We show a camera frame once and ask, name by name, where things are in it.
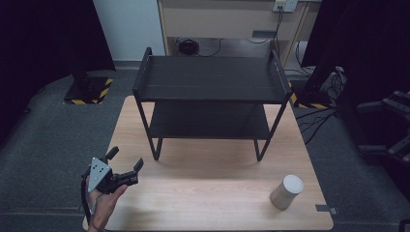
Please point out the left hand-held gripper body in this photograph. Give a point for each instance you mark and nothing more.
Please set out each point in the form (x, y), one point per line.
(99, 174)

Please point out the person's left hand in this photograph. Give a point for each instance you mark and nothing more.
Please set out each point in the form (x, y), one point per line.
(104, 203)

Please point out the black stand base striped tape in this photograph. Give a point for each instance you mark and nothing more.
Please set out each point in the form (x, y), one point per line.
(88, 92)
(309, 96)

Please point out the black two-tier metal shelf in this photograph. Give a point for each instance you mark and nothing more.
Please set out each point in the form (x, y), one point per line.
(211, 80)

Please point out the dark curtain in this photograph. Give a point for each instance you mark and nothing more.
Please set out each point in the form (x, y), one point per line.
(48, 42)
(364, 45)

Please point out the beige cylinder with white lid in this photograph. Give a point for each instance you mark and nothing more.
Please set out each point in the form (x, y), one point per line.
(286, 193)

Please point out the light wooden cabinet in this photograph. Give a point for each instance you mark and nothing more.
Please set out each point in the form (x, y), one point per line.
(225, 22)

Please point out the grey tape strip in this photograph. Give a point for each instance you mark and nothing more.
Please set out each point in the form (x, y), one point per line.
(326, 209)

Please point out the black metal stand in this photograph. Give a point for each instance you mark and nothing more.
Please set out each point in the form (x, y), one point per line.
(388, 125)

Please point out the white wall socket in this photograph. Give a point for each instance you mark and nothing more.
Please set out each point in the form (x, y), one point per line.
(285, 5)

